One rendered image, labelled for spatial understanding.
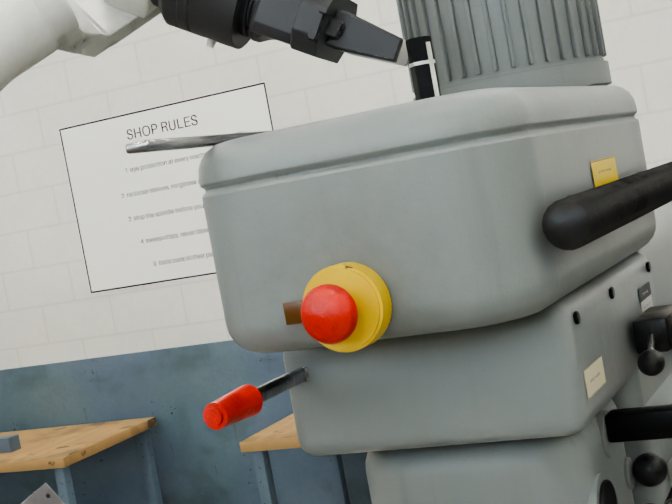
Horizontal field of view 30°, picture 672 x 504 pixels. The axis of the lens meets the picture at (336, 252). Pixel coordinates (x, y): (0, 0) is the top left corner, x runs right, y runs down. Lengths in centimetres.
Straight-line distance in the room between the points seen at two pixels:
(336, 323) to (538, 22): 49
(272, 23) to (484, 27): 25
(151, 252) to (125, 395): 76
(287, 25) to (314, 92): 471
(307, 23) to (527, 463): 39
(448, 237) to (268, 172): 14
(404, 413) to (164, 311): 531
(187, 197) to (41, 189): 87
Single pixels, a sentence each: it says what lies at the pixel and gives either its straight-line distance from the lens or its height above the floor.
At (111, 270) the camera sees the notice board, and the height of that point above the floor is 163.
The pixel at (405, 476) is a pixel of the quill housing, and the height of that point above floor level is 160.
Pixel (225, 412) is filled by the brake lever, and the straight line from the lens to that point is 88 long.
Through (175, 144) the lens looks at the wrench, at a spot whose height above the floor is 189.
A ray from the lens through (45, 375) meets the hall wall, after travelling 674.
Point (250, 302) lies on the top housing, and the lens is 90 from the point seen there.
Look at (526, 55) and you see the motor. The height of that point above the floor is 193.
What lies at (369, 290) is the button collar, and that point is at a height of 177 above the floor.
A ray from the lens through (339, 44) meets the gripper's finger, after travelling 105.
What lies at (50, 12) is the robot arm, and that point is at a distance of 108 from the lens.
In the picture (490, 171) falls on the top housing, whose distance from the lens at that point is 84.
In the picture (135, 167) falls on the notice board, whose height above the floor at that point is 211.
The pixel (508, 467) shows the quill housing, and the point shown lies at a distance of 100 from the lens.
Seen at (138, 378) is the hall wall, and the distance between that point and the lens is 640.
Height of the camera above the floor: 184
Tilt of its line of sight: 3 degrees down
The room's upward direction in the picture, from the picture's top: 10 degrees counter-clockwise
